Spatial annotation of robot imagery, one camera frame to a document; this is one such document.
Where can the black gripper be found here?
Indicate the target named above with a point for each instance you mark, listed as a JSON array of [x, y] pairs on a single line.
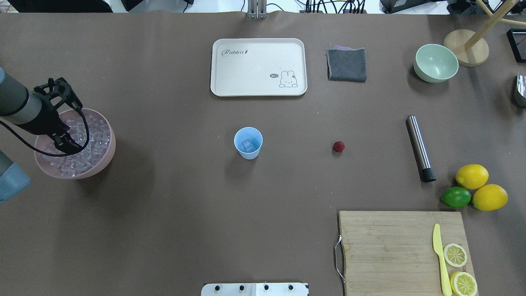
[[46, 122]]

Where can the clear ice cube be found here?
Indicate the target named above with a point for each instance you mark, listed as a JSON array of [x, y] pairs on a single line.
[[248, 147]]

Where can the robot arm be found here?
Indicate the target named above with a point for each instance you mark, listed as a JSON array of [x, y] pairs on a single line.
[[34, 112]]

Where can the pink bowl of ice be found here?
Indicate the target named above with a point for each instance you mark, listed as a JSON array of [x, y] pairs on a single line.
[[97, 138]]

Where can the light blue plastic cup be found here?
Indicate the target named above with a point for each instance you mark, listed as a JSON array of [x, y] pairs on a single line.
[[248, 133]]

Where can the wooden cup stand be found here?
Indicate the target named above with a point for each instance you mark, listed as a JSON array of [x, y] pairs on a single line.
[[469, 47]]

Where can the cream rabbit serving tray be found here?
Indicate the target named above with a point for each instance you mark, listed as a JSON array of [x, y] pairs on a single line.
[[258, 67]]

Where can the red strawberry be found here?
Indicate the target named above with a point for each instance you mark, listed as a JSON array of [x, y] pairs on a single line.
[[338, 147]]

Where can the grey folded cloth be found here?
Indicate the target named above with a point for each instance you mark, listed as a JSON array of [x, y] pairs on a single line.
[[346, 64]]

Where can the bamboo cutting board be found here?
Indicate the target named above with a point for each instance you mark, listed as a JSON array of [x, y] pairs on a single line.
[[390, 252]]

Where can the steel muddler black tip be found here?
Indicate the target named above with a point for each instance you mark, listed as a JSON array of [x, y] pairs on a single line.
[[419, 149]]

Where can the mint green bowl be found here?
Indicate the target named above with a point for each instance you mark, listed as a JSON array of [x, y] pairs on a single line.
[[435, 63]]

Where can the green lime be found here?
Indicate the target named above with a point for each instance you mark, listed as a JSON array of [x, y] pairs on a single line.
[[456, 197]]

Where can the yellow lemon upper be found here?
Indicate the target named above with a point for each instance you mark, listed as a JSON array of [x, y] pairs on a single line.
[[472, 176]]

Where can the yellow lemon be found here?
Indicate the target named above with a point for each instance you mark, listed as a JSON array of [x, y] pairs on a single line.
[[489, 197], [472, 176]]

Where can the lemon slice upper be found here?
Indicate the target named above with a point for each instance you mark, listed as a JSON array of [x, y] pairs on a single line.
[[455, 255]]

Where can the lemon slice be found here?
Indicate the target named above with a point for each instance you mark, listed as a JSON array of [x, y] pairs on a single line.
[[455, 255], [463, 284]]

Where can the yellow plastic knife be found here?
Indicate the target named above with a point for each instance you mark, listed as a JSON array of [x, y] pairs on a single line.
[[437, 247]]

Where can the yellow lemon lower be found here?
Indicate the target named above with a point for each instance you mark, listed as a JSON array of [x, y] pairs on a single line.
[[489, 197]]

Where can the lemon slice lower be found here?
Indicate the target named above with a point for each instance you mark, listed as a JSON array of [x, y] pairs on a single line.
[[463, 284]]

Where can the aluminium frame post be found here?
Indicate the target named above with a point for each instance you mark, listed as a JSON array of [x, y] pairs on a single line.
[[256, 9]]

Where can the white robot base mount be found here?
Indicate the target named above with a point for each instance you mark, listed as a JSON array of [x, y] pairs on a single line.
[[256, 289]]

